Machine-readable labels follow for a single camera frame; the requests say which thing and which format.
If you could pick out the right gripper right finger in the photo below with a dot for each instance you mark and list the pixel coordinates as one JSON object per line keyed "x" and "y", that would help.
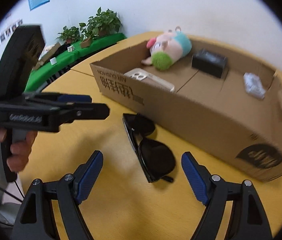
{"x": 248, "y": 219}

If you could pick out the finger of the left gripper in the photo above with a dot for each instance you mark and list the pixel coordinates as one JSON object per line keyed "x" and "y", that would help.
{"x": 68, "y": 112}
{"x": 58, "y": 97}

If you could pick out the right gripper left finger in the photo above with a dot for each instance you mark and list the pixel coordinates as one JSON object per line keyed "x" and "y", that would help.
{"x": 35, "y": 219}

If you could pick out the white clear phone case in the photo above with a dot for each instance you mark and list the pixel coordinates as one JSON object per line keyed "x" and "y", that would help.
{"x": 146, "y": 77}

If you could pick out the black sunglasses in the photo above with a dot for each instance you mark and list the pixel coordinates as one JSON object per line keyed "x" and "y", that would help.
{"x": 156, "y": 159}

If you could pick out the black 65W charger box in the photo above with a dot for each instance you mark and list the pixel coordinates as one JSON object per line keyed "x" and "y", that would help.
{"x": 210, "y": 63}

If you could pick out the green cloth covered table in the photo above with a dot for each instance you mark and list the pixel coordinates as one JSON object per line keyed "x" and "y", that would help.
{"x": 38, "y": 77}

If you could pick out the potted green plant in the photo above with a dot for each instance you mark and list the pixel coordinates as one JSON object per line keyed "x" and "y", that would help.
{"x": 70, "y": 35}
{"x": 103, "y": 23}

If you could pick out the brown cardboard box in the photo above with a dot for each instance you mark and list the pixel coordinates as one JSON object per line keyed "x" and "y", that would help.
{"x": 216, "y": 115}

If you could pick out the pink pig plush toy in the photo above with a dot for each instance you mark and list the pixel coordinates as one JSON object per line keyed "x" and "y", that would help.
{"x": 167, "y": 48}

